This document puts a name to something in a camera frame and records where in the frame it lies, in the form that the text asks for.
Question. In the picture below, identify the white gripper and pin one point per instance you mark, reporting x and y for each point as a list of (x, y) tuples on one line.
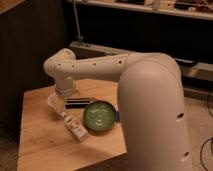
[(56, 103)]

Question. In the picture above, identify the white bottle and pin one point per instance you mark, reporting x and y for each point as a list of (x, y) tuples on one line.
[(77, 129)]

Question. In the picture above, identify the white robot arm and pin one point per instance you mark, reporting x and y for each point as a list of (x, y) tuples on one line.
[(150, 100)]

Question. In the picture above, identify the black and orange pen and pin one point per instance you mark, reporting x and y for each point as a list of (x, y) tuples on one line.
[(79, 102)]

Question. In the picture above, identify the wooden folding table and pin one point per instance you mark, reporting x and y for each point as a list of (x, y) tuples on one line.
[(46, 145)]

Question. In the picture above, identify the green bowl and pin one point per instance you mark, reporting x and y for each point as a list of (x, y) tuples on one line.
[(99, 116)]

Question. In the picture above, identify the metal vertical pole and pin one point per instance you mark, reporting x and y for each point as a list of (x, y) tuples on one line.
[(79, 36)]

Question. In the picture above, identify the grey metal beam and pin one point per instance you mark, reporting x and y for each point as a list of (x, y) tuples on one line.
[(201, 71)]

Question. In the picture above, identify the upper shelf with clutter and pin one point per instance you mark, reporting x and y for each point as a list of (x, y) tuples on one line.
[(196, 9)]

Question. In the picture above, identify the black handle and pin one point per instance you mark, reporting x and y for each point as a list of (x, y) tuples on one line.
[(187, 63)]

